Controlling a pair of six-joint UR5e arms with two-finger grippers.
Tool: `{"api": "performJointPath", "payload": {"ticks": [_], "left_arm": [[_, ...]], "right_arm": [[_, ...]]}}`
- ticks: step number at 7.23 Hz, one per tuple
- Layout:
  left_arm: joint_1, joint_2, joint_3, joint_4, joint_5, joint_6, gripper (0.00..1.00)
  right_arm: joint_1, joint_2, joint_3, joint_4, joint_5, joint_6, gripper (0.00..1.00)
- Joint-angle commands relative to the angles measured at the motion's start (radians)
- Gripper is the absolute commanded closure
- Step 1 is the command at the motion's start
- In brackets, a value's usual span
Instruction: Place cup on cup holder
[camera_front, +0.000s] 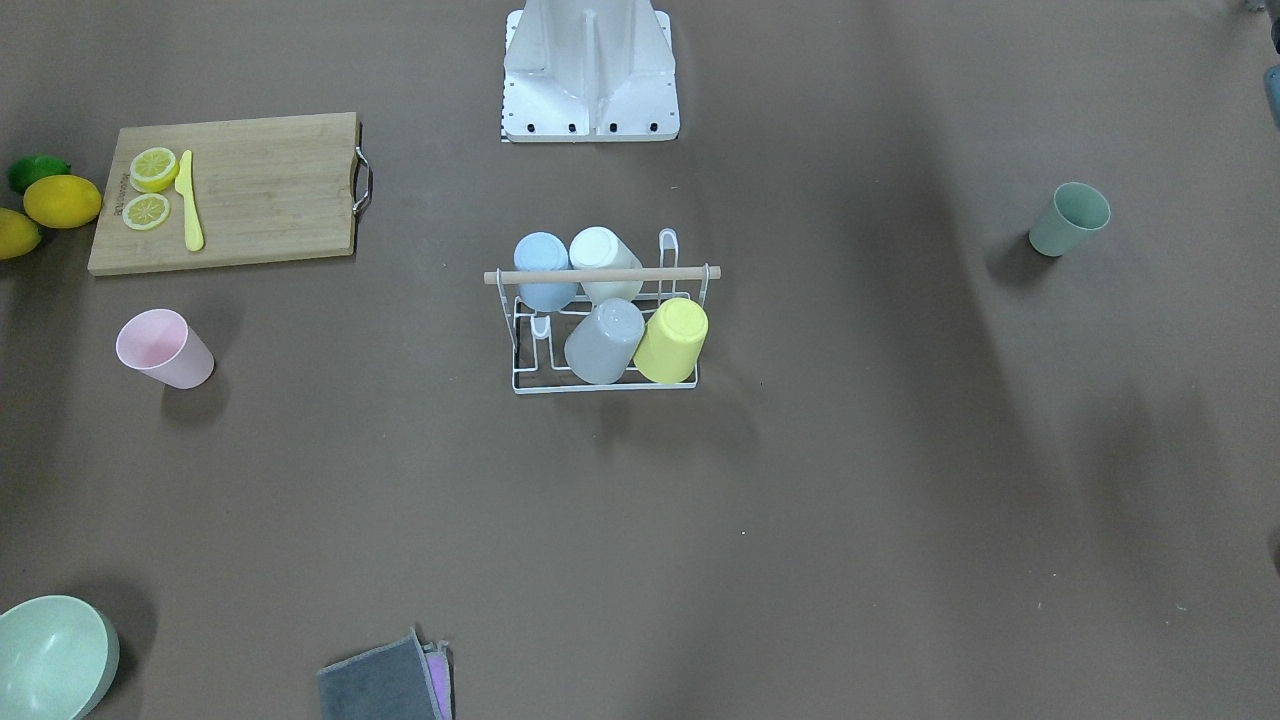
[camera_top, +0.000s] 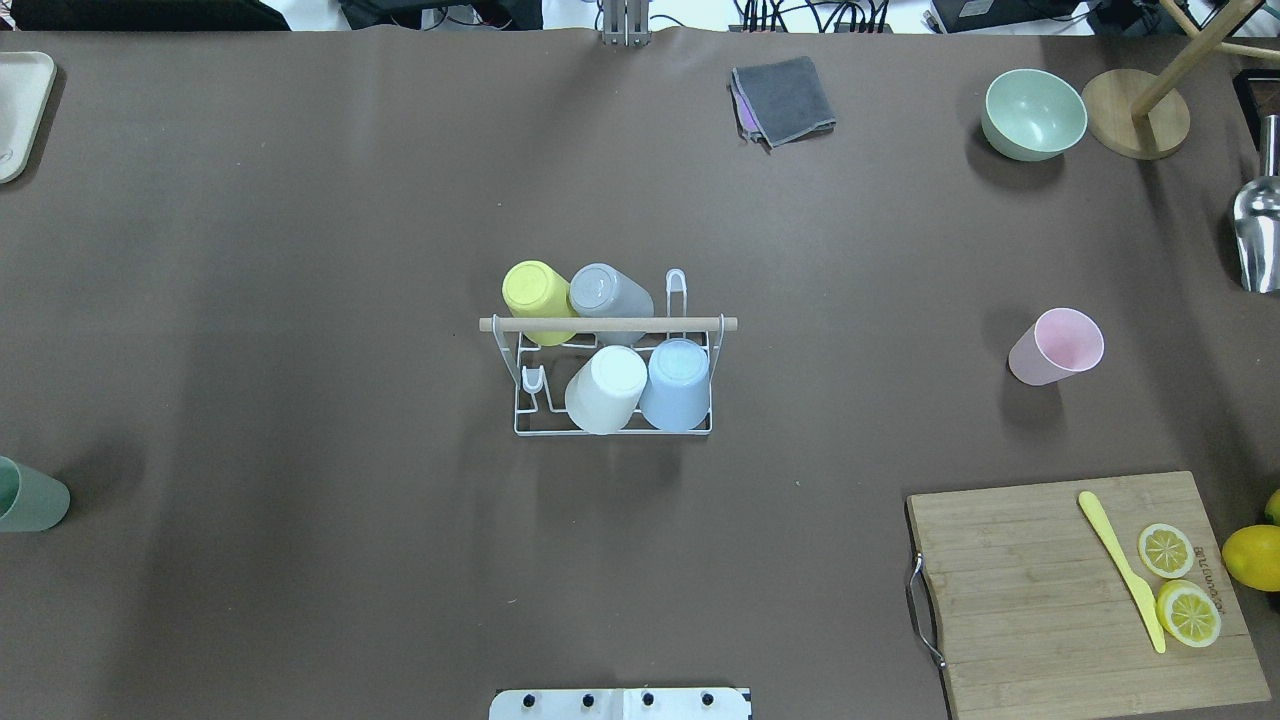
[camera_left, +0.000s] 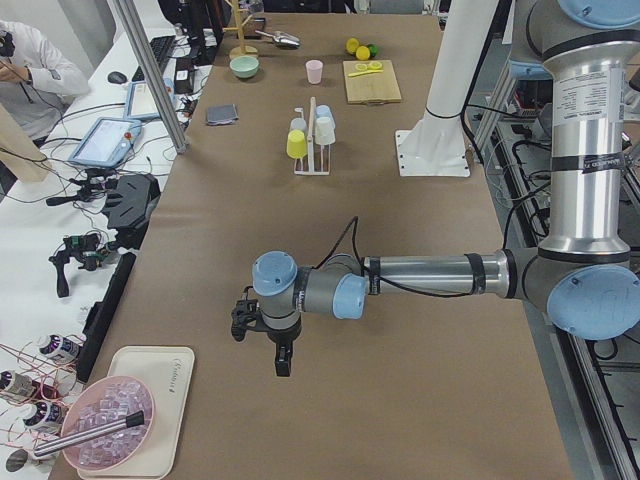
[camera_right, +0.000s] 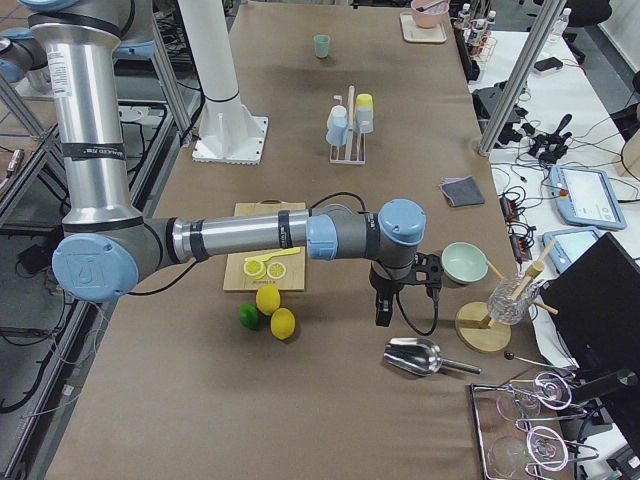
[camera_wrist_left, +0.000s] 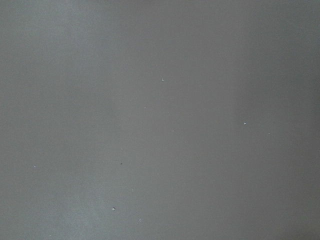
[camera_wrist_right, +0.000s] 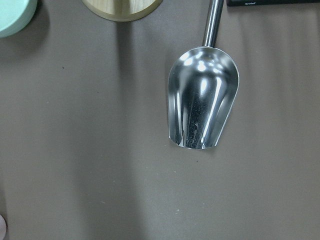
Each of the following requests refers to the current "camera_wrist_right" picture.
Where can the steel ice scoop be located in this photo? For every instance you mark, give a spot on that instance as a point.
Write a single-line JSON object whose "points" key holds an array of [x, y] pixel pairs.
{"points": [[202, 86]]}

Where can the black monitor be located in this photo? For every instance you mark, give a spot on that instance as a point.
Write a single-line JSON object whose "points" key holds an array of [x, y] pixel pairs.
{"points": [[237, 3]]}

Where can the round wooden cup tree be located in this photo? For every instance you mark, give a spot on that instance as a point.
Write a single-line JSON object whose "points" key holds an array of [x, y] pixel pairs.
{"points": [[122, 10]]}

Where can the pink plastic cup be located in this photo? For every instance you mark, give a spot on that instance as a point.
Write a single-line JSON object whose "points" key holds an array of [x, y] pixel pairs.
{"points": [[3, 228]]}

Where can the mint green bowl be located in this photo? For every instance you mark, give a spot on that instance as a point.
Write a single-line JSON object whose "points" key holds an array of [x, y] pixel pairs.
{"points": [[15, 15]]}

